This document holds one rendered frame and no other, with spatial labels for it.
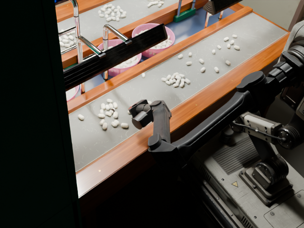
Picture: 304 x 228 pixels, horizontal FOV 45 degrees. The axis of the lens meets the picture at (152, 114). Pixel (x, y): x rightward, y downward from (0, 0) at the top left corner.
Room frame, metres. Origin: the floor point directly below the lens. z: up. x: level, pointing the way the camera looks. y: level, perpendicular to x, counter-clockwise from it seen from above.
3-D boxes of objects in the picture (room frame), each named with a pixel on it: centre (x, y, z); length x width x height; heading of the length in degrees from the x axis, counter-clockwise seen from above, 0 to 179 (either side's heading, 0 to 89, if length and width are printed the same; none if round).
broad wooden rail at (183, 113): (1.44, -0.29, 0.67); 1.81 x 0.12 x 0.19; 139
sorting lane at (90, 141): (1.58, -0.13, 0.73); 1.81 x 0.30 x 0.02; 139
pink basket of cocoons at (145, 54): (1.89, 0.05, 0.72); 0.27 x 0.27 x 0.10
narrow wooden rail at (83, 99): (1.69, 0.00, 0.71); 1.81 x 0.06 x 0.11; 139
